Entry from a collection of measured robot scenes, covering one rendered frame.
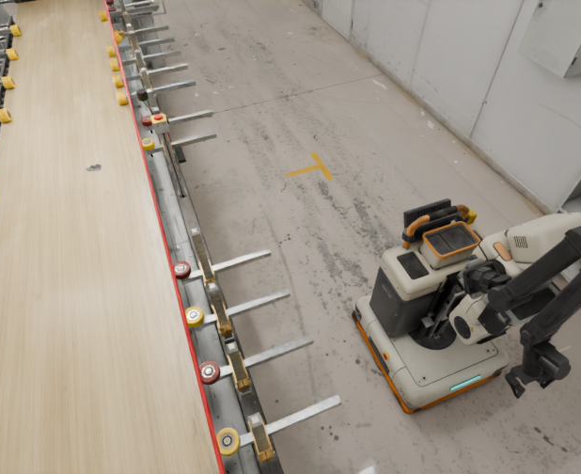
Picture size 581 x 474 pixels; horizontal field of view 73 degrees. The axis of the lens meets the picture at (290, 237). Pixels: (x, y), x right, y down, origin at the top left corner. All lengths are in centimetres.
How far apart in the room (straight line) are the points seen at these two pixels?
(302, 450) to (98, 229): 154
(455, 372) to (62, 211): 218
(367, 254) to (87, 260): 186
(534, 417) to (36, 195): 294
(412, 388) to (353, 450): 46
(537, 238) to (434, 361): 109
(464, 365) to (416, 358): 25
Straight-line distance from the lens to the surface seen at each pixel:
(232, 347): 134
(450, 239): 195
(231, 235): 308
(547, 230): 144
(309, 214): 318
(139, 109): 346
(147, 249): 193
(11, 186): 261
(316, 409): 154
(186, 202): 238
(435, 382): 227
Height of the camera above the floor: 231
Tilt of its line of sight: 50 degrees down
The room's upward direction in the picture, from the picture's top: 2 degrees counter-clockwise
